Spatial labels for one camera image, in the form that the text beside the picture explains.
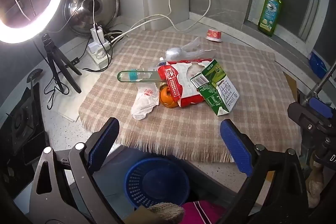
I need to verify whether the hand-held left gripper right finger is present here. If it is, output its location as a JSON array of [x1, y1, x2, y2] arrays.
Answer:
[[218, 119, 310, 224]]

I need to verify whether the clear plastic bag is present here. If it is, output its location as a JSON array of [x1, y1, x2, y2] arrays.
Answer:
[[166, 36, 216, 62]]

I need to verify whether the green white milk carton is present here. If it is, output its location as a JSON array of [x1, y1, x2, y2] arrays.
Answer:
[[190, 59, 240, 116]]

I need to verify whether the white power strip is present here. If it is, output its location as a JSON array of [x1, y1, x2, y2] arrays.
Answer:
[[87, 36, 111, 69]]

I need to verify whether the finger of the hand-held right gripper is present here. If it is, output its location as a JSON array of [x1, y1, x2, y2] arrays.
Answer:
[[287, 102, 329, 135], [309, 97, 336, 119]]

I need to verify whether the small red cup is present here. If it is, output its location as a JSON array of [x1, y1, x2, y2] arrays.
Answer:
[[205, 28, 222, 42]]

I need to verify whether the plaid fringed cloth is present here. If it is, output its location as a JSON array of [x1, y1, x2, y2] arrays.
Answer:
[[79, 30, 302, 164]]

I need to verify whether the white crumpled plastic bag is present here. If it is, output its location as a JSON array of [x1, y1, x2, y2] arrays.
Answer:
[[131, 86, 160, 121]]

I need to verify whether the thin white charger cable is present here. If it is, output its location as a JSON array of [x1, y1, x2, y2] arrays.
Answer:
[[58, 0, 95, 32]]

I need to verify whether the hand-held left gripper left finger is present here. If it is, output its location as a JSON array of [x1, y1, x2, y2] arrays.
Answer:
[[29, 117, 132, 224]]

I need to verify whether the blue plastic basket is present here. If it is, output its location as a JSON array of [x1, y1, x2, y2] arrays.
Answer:
[[125, 157, 191, 210]]

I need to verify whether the red white snack bag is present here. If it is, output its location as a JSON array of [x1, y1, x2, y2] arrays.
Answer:
[[157, 58, 214, 108]]

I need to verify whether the black gas stove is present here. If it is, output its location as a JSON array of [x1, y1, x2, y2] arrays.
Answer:
[[0, 82, 48, 167]]

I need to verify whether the black tripod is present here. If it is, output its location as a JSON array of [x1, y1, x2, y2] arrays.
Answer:
[[41, 33, 82, 94]]

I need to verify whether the blue packet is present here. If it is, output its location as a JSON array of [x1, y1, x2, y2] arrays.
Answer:
[[308, 51, 328, 72]]

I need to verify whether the brown cardboard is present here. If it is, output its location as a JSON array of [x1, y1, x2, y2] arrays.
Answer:
[[283, 72, 298, 100]]

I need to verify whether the green dish soap bottle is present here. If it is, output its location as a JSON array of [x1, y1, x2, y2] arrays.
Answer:
[[257, 0, 283, 37]]

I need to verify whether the orange peel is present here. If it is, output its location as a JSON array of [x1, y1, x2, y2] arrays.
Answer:
[[159, 84, 180, 108]]

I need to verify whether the white charger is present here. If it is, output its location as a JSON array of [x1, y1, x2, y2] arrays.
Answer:
[[91, 25, 103, 43]]

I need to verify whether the clear green plastic tube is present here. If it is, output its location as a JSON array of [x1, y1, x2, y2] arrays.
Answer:
[[117, 70, 160, 83]]

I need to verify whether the beige fuzzy garment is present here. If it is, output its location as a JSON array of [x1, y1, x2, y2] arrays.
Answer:
[[148, 202, 185, 224]]

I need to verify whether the metal rod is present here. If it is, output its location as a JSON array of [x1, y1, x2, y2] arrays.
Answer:
[[306, 61, 336, 98]]

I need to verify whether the black cable with remote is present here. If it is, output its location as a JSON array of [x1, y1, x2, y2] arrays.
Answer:
[[44, 56, 80, 109]]

